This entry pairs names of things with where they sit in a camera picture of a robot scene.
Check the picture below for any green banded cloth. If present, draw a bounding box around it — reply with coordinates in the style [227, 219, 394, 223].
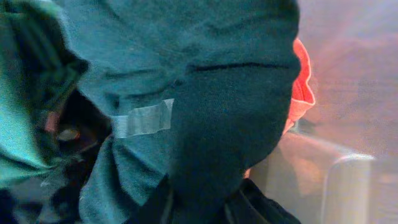
[1, 0, 89, 189]

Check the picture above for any clear plastic storage bin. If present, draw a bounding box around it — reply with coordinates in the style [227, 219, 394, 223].
[249, 127, 397, 224]

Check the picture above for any large black garment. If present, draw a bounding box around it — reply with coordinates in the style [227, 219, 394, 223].
[1, 91, 111, 224]

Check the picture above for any salmon pink garment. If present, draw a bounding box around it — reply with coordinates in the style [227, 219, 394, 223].
[282, 39, 316, 134]

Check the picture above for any small black cloth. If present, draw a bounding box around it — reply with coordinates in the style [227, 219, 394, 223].
[58, 0, 300, 223]

